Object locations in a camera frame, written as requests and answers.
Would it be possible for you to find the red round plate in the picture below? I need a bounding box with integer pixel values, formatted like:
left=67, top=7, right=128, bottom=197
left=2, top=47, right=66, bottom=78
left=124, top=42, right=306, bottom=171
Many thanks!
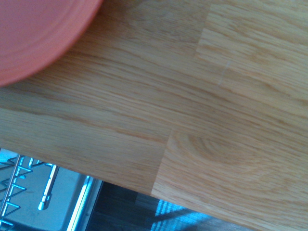
left=0, top=0, right=104, bottom=88

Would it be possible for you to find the grey steel dishwasher door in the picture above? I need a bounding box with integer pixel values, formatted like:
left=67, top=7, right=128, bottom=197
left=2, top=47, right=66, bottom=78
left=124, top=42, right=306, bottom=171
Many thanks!
left=0, top=148, right=104, bottom=231

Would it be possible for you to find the silver wire dishwasher rack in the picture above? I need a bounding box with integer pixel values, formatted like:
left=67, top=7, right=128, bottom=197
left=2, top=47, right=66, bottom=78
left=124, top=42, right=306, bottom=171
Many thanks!
left=0, top=154, right=60, bottom=231

